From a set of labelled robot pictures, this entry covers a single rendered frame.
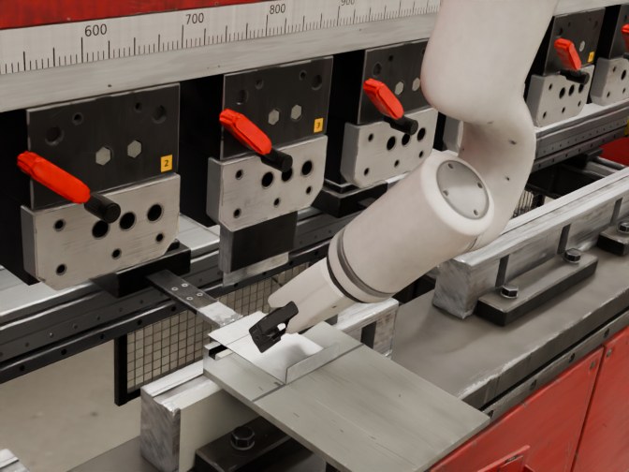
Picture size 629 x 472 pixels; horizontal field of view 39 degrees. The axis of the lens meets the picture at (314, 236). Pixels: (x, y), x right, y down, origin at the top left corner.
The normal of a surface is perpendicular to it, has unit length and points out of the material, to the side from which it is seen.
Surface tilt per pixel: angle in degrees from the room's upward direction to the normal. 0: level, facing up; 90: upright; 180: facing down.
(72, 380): 0
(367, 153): 90
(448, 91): 96
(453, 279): 90
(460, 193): 40
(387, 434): 0
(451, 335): 0
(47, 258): 90
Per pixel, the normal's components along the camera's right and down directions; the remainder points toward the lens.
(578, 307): 0.09, -0.90
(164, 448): -0.69, 0.25
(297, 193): 0.72, 0.36
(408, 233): -0.56, 0.44
